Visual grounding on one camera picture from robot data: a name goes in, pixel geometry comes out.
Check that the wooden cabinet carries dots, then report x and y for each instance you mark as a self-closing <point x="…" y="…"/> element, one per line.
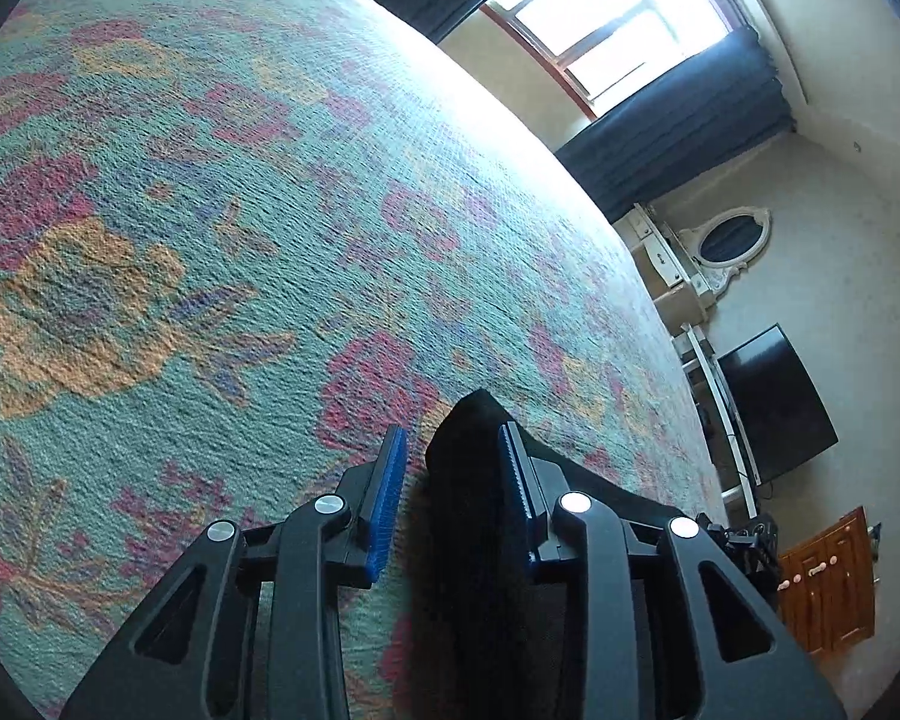
<point x="825" y="585"/>

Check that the black flat television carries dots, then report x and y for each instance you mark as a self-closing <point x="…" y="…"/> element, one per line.
<point x="780" y="405"/>

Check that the white television stand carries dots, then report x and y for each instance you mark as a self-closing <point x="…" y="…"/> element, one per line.
<point x="720" y="405"/>

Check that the floral woven blanket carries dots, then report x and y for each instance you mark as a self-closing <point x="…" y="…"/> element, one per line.
<point x="195" y="240"/>

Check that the white dresser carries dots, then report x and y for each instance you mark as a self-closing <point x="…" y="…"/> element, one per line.
<point x="664" y="262"/>

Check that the oval white-framed mirror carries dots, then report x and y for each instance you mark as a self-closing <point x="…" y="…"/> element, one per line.
<point x="727" y="236"/>

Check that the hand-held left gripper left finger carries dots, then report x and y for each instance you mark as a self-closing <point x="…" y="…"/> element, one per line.
<point x="386" y="510"/>

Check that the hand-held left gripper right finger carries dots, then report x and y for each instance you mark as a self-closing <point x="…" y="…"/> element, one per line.
<point x="516" y="502"/>

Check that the black pants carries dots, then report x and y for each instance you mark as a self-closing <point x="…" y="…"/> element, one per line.
<point x="469" y="525"/>

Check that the window with red frame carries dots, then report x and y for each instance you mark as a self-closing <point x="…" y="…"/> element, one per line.
<point x="615" y="15"/>

